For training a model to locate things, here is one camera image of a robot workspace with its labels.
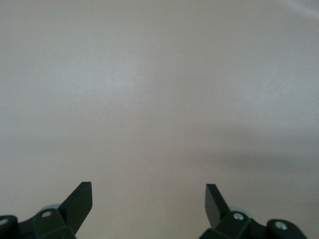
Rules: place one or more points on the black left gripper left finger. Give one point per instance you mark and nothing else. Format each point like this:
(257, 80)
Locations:
(74, 206)

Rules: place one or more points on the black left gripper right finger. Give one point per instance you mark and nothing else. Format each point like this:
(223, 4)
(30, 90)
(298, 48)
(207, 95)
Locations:
(214, 206)

